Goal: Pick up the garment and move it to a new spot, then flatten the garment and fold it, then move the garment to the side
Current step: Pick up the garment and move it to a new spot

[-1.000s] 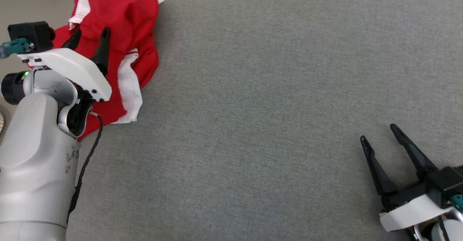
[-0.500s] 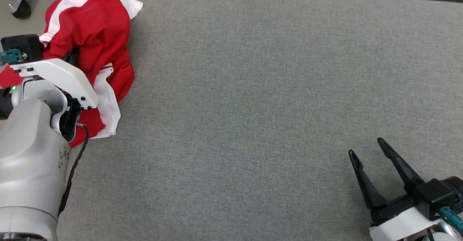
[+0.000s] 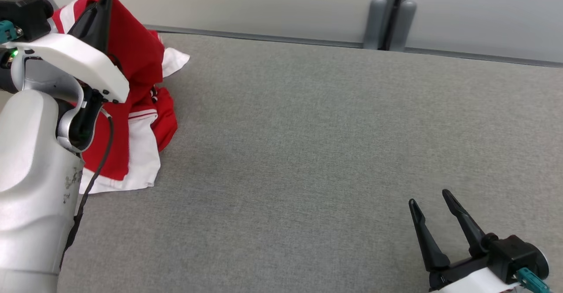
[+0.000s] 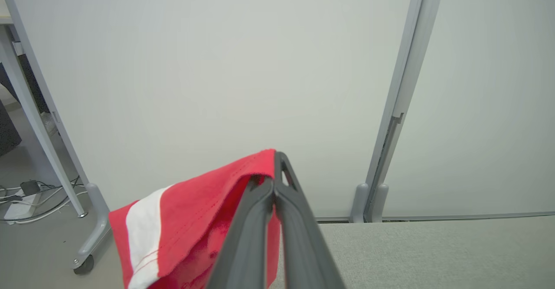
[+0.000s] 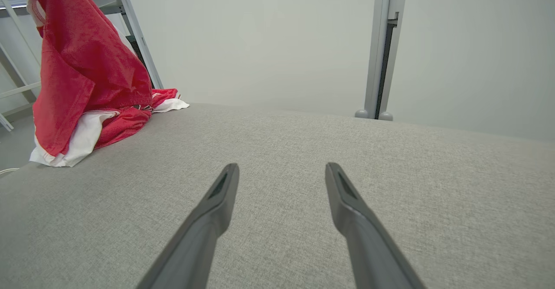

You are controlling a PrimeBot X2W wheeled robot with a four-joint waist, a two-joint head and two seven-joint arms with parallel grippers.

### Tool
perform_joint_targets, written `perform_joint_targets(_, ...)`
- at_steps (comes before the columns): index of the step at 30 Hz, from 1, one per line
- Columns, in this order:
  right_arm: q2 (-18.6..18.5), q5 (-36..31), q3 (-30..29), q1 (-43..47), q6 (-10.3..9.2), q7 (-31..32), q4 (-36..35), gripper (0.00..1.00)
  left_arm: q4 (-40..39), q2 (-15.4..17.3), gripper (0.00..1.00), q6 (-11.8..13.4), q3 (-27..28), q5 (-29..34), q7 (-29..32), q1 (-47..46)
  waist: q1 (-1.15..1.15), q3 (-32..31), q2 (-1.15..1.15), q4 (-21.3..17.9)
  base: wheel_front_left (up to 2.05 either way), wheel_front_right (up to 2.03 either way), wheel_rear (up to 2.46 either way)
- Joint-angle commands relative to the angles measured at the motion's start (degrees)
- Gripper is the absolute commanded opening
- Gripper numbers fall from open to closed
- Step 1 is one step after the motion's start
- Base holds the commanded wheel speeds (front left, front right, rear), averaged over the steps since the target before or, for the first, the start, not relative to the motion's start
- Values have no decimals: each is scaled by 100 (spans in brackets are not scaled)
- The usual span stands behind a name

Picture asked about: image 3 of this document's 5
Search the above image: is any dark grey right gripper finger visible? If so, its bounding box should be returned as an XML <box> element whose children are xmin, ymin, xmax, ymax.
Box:
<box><xmin>442</xmin><ymin>189</ymin><xmax>488</xmax><ymax>258</ymax></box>
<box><xmin>408</xmin><ymin>198</ymin><xmax>451</xmax><ymax>272</ymax></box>

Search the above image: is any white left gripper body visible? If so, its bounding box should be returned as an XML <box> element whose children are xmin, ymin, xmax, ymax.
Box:
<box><xmin>11</xmin><ymin>33</ymin><xmax>130</xmax><ymax>150</ymax></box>

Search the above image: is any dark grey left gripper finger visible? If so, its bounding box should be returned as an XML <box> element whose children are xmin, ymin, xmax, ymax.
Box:
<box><xmin>68</xmin><ymin>2</ymin><xmax>101</xmax><ymax>38</ymax></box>
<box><xmin>90</xmin><ymin>0</ymin><xmax>113</xmax><ymax>55</ymax></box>

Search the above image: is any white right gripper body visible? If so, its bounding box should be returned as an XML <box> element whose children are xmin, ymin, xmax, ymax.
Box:
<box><xmin>429</xmin><ymin>256</ymin><xmax>519</xmax><ymax>293</ymax></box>

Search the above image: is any red and white t-shirt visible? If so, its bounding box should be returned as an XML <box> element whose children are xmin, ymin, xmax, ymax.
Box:
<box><xmin>52</xmin><ymin>0</ymin><xmax>190</xmax><ymax>194</ymax></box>

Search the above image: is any teal right camera cable connector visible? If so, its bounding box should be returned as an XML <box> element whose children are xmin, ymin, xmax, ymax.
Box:
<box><xmin>517</xmin><ymin>267</ymin><xmax>551</xmax><ymax>293</ymax></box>

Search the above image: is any teal camera cable connector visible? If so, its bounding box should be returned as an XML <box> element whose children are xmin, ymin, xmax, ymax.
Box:
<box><xmin>517</xmin><ymin>267</ymin><xmax>551</xmax><ymax>293</ymax></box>
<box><xmin>0</xmin><ymin>20</ymin><xmax>23</xmax><ymax>45</ymax></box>

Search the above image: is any teal left camera cable connector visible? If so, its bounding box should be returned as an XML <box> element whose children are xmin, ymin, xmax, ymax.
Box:
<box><xmin>0</xmin><ymin>20</ymin><xmax>23</xmax><ymax>45</ymax></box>

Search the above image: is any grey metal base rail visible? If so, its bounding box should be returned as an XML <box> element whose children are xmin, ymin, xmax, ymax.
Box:
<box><xmin>143</xmin><ymin>24</ymin><xmax>563</xmax><ymax>68</ymax></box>

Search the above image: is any grey vertical partition post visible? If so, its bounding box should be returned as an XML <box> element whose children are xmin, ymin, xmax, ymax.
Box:
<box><xmin>363</xmin><ymin>0</ymin><xmax>417</xmax><ymax>51</ymax></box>

